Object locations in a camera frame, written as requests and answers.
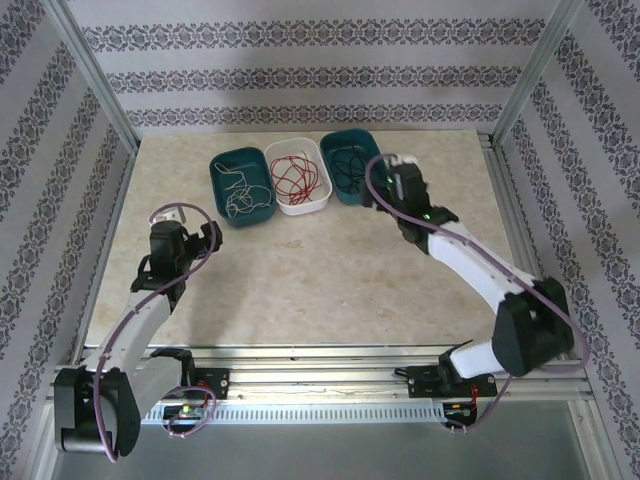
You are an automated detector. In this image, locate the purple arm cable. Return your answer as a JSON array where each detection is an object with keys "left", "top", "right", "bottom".
[
  {"left": 363, "top": 153, "right": 591, "bottom": 435},
  {"left": 92, "top": 201, "right": 222, "bottom": 461}
]

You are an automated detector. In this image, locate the teal plastic tray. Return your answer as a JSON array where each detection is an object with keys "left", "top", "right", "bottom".
[
  {"left": 208, "top": 145, "right": 278, "bottom": 230},
  {"left": 319, "top": 128, "right": 392, "bottom": 207}
]

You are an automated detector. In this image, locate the slotted cable duct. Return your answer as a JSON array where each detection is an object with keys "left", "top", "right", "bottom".
[{"left": 139, "top": 402, "right": 447, "bottom": 426}]

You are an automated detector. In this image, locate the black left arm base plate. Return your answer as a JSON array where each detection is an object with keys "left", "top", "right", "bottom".
[{"left": 192, "top": 367, "right": 231, "bottom": 400}]

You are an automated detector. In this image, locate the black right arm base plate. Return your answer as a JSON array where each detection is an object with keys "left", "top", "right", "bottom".
[{"left": 407, "top": 364, "right": 496, "bottom": 400}]

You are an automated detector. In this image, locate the aluminium frame post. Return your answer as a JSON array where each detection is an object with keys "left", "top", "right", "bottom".
[
  {"left": 47, "top": 0, "right": 142, "bottom": 151},
  {"left": 492, "top": 0, "right": 586, "bottom": 146}
]

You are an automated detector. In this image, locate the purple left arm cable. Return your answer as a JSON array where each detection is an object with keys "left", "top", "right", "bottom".
[{"left": 92, "top": 201, "right": 222, "bottom": 461}]

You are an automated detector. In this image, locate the white plastic tray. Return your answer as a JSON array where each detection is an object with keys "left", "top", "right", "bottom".
[{"left": 263, "top": 137, "right": 335, "bottom": 217}]

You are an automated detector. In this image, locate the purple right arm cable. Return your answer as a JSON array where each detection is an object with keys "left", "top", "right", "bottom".
[{"left": 363, "top": 153, "right": 591, "bottom": 435}]

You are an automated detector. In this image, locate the small controller board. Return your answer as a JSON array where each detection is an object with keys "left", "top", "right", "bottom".
[
  {"left": 443, "top": 401, "right": 479, "bottom": 419},
  {"left": 163, "top": 403, "right": 207, "bottom": 420}
]

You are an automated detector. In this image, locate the aluminium mounting rail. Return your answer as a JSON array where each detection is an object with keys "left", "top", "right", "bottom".
[{"left": 47, "top": 343, "right": 587, "bottom": 407}]

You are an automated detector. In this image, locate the aluminium side rail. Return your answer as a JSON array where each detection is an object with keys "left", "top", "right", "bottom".
[
  {"left": 47, "top": 142, "right": 142, "bottom": 386},
  {"left": 477, "top": 130, "right": 586, "bottom": 366}
]

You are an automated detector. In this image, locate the white cable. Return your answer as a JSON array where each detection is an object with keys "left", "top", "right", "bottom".
[
  {"left": 227, "top": 182, "right": 274, "bottom": 219},
  {"left": 214, "top": 162, "right": 251, "bottom": 220}
]

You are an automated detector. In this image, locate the grey metal base sheet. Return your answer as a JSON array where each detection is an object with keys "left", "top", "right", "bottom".
[{"left": 47, "top": 422, "right": 601, "bottom": 480}]

